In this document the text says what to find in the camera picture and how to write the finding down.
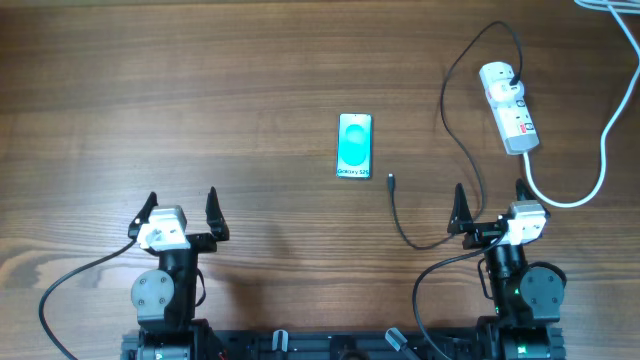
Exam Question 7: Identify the white charger adapter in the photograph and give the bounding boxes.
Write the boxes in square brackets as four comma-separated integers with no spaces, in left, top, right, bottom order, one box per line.
[485,79,525,108]

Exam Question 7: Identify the black charging cable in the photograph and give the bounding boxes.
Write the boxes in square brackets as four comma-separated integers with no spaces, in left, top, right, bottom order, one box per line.
[387,20,525,251]

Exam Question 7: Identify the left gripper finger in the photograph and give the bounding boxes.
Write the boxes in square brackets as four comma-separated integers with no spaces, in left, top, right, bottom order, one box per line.
[205,187,229,235]
[130,192,158,231]

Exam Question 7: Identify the white power strip cord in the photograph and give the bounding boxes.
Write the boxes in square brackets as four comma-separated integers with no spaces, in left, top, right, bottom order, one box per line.
[522,4,640,209]

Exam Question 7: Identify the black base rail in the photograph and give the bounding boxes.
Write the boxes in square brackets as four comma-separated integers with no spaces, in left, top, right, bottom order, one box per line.
[120,327,567,360]

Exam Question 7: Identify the white cables at corner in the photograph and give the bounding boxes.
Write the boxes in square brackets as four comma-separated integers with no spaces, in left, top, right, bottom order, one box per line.
[573,0,640,15]

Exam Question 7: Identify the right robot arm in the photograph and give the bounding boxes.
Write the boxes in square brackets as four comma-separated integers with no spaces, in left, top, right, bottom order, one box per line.
[447,179,567,360]

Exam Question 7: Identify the blue screen smartphone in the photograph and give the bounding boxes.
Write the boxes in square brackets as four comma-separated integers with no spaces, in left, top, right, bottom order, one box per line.
[336,113,373,179]

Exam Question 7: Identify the white power strip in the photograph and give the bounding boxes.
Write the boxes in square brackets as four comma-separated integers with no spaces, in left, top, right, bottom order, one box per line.
[479,62,540,155]

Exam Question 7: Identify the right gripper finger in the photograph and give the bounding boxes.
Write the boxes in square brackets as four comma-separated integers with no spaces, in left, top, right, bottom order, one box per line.
[515,178,536,201]
[448,183,473,231]

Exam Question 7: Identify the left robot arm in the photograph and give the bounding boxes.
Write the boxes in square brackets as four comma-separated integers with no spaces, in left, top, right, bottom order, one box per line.
[120,188,229,360]

